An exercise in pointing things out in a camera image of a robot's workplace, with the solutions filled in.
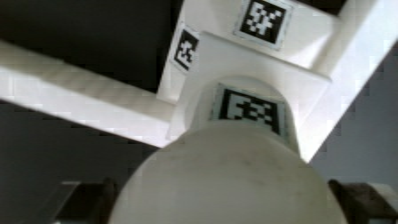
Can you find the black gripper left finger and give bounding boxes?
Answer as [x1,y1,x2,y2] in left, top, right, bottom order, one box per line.
[34,178,118,224]

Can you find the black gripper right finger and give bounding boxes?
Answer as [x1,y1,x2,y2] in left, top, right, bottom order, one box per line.
[329,179,398,224]

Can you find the white lamp bulb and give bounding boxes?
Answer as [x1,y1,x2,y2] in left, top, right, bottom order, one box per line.
[109,82,349,224]

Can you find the white lamp base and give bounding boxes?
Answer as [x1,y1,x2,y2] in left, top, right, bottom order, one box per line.
[155,0,345,148]

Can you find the white front fence bar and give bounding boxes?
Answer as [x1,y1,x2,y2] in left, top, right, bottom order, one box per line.
[0,40,174,147]

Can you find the white fence bar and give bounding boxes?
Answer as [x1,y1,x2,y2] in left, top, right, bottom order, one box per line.
[0,40,174,147]
[299,0,398,162]

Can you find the white right fence bar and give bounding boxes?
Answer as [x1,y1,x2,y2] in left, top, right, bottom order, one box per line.
[299,0,398,162]

